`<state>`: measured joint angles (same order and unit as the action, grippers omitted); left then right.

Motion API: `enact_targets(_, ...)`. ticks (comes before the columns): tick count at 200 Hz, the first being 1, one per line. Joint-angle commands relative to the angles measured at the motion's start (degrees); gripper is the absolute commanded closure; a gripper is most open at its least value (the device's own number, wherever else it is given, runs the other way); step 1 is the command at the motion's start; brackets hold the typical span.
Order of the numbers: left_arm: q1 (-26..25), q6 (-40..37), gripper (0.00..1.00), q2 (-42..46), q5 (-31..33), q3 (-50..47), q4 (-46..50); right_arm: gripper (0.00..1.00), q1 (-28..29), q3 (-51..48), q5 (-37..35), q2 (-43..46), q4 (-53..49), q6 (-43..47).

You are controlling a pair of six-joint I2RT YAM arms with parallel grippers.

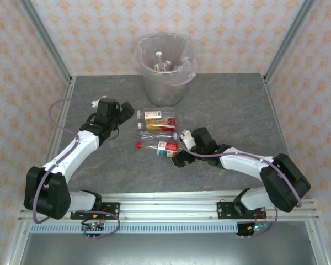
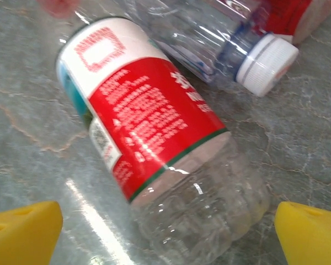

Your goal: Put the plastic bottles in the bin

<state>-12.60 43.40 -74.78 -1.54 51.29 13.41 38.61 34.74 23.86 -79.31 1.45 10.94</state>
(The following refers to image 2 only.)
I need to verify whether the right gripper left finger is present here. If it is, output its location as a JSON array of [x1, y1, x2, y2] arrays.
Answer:
[[0, 200, 63, 265]]

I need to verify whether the red-label bottle with red cap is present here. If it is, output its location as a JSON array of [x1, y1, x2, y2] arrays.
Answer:
[[37, 0, 273, 265]]

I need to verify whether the bottle with gold red label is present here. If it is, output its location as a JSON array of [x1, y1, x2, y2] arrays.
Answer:
[[209, 0, 331, 46]]

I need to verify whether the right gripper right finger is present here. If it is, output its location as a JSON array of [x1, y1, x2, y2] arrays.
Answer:
[[274, 201, 331, 265]]

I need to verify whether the blue-tinted clear bottle white cap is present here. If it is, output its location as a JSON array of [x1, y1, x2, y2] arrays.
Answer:
[[126, 0, 300, 98]]

